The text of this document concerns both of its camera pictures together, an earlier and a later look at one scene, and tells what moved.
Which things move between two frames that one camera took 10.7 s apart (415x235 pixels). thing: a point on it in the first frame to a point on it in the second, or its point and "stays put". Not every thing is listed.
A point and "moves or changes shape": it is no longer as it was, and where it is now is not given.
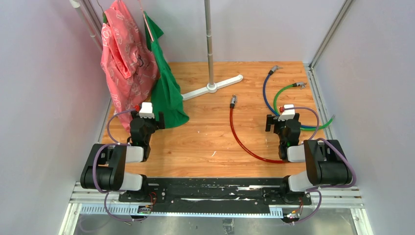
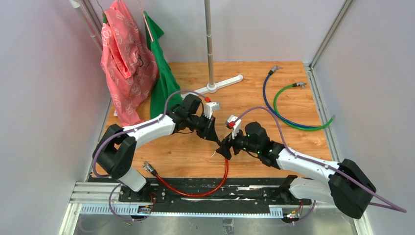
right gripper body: x=279 y=125 to x=240 y=143
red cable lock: x=234 y=100 moves or changes shape
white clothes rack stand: x=211 y=87 stays put
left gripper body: x=151 y=124 to x=200 y=125
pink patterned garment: x=127 y=64 stays put
